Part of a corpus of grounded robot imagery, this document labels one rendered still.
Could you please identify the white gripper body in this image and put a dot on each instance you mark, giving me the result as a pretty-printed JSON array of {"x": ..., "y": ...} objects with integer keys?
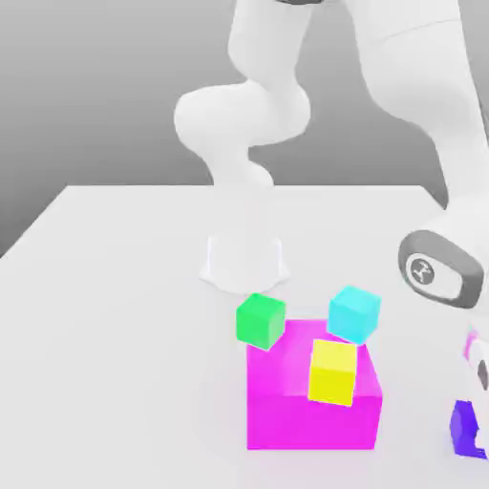
[{"x": 483, "y": 405}]

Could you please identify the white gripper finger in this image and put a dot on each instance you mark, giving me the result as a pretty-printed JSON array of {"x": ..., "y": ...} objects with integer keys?
[{"x": 483, "y": 435}]

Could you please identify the small purple cube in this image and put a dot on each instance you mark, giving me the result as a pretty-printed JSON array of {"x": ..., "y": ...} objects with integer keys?
[{"x": 463, "y": 428}]

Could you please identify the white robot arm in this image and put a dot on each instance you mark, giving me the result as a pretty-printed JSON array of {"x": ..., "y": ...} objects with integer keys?
[{"x": 416, "y": 76}]

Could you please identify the small yellow cube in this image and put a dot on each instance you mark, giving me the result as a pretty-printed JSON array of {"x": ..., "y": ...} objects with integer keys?
[{"x": 331, "y": 376}]

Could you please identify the small cyan cube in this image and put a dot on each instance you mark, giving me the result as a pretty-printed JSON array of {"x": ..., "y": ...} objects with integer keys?
[{"x": 353, "y": 315}]

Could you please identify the small green cube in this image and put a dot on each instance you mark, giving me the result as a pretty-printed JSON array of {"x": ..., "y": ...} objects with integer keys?
[{"x": 259, "y": 321}]

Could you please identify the large magenta box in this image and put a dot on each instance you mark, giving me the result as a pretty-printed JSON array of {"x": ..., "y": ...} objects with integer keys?
[{"x": 305, "y": 420}]

